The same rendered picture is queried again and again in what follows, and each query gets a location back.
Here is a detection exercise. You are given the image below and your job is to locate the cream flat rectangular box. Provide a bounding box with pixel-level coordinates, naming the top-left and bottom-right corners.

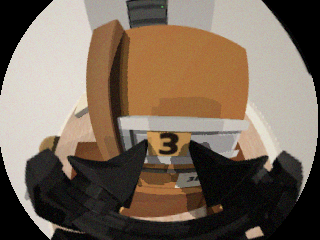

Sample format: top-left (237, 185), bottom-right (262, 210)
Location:
top-left (75, 92), bottom-right (89, 119)

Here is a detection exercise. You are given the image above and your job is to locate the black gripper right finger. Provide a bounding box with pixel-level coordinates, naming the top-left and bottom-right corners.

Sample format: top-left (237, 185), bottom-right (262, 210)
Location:
top-left (188, 140), bottom-right (269, 208)

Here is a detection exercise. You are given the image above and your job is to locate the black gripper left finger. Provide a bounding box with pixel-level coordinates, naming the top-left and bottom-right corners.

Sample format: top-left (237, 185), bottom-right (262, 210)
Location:
top-left (67, 139), bottom-right (148, 209)

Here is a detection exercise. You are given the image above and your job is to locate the grey square label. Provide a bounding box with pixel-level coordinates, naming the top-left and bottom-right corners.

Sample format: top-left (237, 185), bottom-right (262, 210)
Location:
top-left (175, 172), bottom-right (200, 188)

